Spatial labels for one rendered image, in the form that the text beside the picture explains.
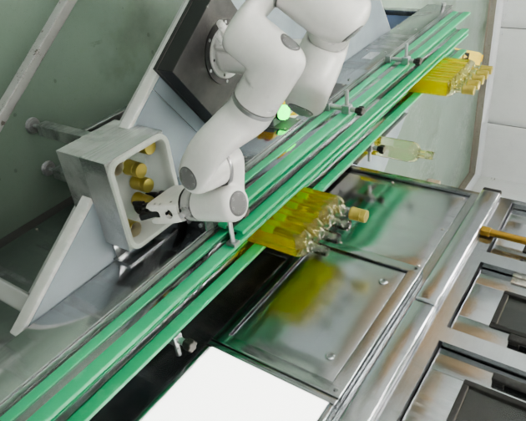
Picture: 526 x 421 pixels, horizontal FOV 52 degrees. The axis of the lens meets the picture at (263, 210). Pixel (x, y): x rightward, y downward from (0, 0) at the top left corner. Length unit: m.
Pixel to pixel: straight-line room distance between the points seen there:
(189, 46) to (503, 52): 6.19
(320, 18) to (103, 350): 0.74
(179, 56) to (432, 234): 0.88
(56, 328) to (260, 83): 0.65
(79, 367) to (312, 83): 0.70
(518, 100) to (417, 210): 5.72
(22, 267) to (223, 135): 1.01
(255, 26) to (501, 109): 6.69
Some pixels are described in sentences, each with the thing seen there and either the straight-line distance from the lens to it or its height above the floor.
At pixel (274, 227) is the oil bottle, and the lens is 1.38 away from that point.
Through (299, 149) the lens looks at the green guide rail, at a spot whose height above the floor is 0.95.
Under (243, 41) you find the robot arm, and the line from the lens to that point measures 0.91.
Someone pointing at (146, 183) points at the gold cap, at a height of 0.81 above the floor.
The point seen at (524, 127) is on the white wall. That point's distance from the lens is 7.53.
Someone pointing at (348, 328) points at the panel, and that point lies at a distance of 1.32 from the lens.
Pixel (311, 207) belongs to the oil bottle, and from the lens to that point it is 1.44.
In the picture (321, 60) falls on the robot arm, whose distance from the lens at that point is 1.08.
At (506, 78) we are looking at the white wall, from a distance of 7.36.
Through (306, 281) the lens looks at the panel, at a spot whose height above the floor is 1.07.
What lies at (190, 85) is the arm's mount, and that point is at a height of 0.81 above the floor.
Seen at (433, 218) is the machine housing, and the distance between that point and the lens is 1.74.
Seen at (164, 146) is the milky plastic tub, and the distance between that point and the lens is 1.24.
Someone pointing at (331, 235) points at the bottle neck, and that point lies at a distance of 1.37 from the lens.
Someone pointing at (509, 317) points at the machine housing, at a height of 1.55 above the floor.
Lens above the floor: 1.68
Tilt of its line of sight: 31 degrees down
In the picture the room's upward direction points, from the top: 106 degrees clockwise
